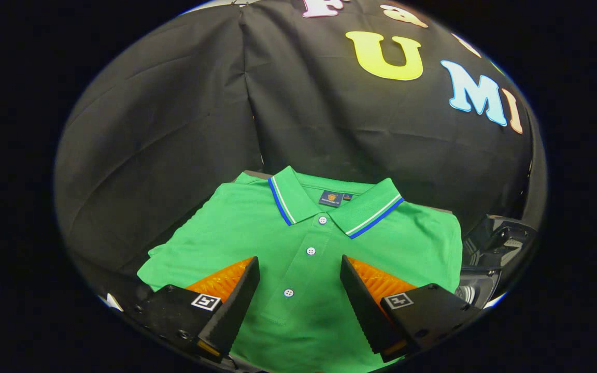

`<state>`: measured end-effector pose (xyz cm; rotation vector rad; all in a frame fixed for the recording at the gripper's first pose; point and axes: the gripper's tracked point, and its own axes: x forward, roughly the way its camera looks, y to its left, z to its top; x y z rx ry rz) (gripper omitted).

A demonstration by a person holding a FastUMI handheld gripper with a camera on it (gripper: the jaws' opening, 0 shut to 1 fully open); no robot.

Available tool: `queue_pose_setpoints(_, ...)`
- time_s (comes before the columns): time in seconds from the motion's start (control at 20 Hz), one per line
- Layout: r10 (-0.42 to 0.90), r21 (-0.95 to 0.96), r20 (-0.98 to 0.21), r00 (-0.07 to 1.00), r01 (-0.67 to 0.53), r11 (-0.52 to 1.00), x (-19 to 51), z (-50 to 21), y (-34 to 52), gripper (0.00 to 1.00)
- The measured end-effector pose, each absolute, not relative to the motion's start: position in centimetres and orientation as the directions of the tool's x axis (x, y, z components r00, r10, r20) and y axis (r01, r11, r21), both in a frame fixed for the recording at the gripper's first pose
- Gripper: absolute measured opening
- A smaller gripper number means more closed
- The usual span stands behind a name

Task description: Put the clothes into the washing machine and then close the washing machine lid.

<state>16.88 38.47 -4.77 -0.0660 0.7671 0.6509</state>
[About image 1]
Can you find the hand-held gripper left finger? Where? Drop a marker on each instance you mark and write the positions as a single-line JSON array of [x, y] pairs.
[[233, 305]]

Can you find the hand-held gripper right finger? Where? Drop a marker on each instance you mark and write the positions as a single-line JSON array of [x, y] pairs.
[[363, 305]]

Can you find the green polo shirt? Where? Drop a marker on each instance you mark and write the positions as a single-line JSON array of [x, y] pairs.
[[298, 321]]

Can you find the grey top-load washing machine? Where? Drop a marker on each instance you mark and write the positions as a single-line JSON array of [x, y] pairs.
[[477, 290]]

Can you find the black backdrop cloth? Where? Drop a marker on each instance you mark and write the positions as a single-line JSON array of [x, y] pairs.
[[174, 129]]

